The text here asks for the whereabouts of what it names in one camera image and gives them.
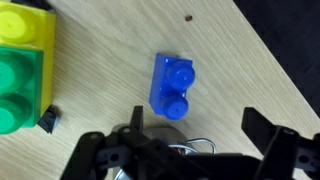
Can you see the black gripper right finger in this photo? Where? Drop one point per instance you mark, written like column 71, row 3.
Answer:
column 283, row 153

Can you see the small blue building block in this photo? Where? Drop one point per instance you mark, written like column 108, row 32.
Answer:
column 175, row 83

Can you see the green building block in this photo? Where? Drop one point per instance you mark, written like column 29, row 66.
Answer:
column 16, row 90

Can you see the wide yellow building block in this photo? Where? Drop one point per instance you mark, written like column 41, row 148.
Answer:
column 46, row 50

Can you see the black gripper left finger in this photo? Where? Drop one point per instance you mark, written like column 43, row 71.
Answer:
column 100, row 156

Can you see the small brown crumb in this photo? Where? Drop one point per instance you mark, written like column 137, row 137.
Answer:
column 188, row 18

